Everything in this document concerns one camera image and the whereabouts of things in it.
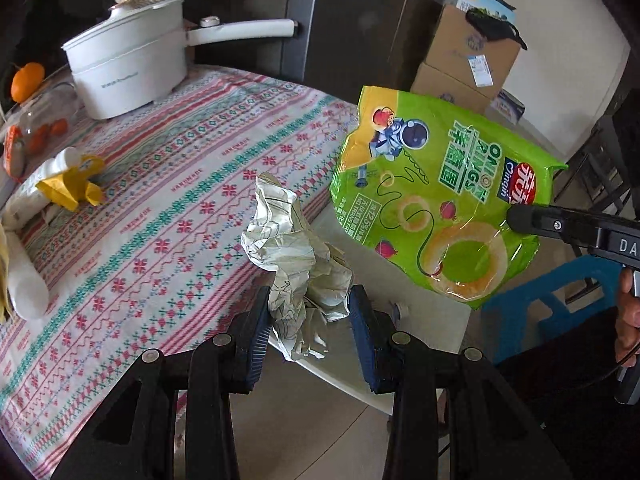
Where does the black plastic bag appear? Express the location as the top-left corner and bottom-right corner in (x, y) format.
(465, 7), (528, 51)

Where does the small blue box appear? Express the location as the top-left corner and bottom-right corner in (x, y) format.
(492, 89), (526, 123)

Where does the person's right hand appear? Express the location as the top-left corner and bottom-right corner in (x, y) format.
(615, 266), (640, 361)

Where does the white tube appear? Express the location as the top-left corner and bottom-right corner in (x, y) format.
(2, 147), (82, 231)

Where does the large cardboard box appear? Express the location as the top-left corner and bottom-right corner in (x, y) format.
(425, 4), (521, 101)

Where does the flat cardboard box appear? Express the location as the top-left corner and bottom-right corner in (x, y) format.
(410, 62), (493, 115)

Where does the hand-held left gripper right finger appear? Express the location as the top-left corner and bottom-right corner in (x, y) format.
(348, 284), (576, 480)

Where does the green snack bag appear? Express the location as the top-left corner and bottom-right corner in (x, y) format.
(329, 85), (570, 311)

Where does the blue plastic stool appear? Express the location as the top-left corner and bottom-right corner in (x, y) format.
(481, 255), (626, 366)

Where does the large orange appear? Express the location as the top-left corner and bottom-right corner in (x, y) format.
(11, 62), (46, 103)

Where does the dark chair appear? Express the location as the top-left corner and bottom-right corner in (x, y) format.
(565, 90), (640, 221)

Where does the glass jar with wooden lid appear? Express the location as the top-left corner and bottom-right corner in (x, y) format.
(12, 84), (81, 161)

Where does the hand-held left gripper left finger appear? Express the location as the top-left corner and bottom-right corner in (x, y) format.
(50, 285), (273, 480)

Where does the patterned striped tablecloth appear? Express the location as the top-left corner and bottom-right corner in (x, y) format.
(0, 65), (361, 463)

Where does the white pot with handle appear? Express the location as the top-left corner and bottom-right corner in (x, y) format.
(61, 0), (297, 120)

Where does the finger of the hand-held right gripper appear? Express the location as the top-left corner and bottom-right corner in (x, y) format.
(506, 202), (601, 252)

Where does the dark refrigerator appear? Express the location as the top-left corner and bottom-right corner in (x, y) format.
(280, 0), (471, 97)

